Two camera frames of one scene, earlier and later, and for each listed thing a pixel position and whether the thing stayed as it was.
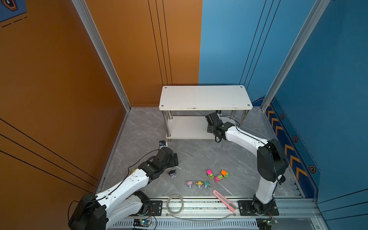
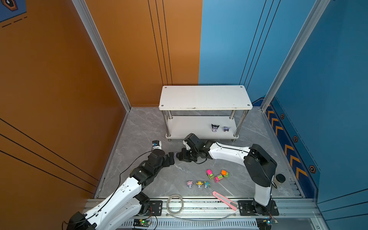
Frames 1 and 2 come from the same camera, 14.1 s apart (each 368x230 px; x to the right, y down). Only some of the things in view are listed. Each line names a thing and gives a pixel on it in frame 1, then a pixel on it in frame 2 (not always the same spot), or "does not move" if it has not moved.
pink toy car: x=218 y=178 does not move
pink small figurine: x=189 y=184 does not move
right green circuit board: x=265 y=223 does not move
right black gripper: x=209 y=128 -> x=182 y=156
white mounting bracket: x=163 y=143 -> x=156 y=144
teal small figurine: x=206 y=184 does not move
